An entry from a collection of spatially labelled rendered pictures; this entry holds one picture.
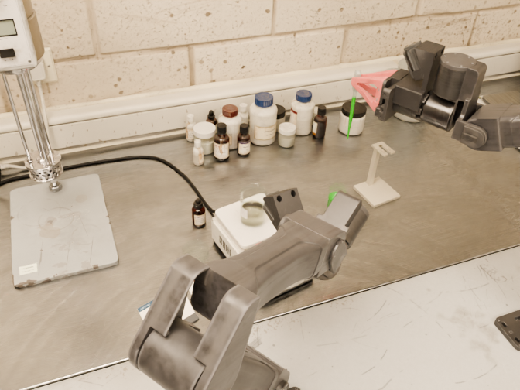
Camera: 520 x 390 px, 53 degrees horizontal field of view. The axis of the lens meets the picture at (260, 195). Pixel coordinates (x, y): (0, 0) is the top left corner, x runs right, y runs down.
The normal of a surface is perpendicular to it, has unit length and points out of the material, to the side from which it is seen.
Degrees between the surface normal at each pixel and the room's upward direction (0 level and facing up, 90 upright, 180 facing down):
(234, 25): 90
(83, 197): 0
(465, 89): 90
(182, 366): 29
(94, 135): 90
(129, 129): 90
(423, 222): 0
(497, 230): 0
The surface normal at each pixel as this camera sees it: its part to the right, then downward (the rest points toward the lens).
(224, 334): -0.37, -0.20
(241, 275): 0.25, -0.89
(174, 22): 0.36, 0.62
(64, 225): 0.04, -0.76
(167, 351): -0.25, -0.42
